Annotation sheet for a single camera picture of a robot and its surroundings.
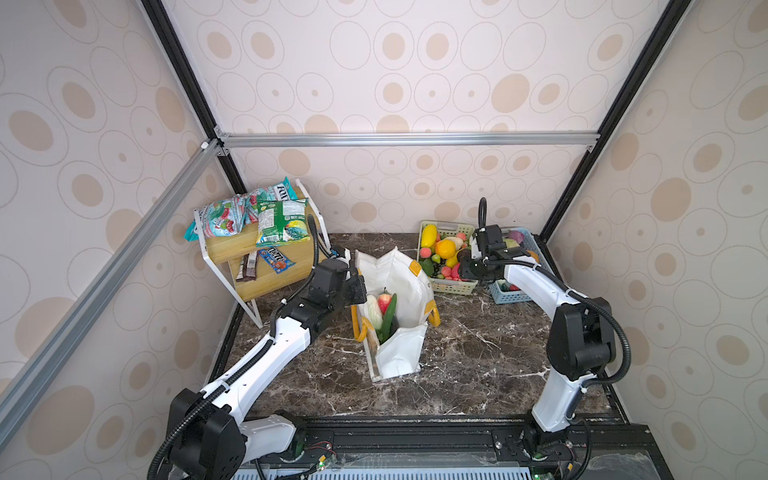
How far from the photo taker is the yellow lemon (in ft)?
3.58

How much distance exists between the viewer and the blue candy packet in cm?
90

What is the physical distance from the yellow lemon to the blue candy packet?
47cm
